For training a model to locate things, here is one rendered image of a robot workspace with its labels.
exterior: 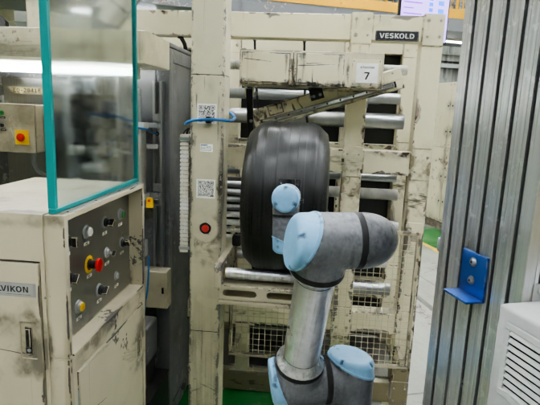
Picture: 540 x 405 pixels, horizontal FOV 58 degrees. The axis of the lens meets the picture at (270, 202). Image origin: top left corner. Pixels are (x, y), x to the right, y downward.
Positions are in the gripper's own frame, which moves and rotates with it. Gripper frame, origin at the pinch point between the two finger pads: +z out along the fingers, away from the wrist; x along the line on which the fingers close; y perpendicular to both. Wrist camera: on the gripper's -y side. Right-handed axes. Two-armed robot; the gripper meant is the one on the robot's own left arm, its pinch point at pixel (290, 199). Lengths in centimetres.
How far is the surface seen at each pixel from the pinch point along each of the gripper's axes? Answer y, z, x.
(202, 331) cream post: -59, 30, 35
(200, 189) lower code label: 0.8, 22.4, 36.6
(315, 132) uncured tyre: 24.4, 15.9, -7.0
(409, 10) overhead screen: 187, 377, -99
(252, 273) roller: -30.5, 18.8, 14.0
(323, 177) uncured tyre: 8.1, 5.8, -10.7
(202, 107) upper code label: 32, 19, 36
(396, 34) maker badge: 76, 71, -42
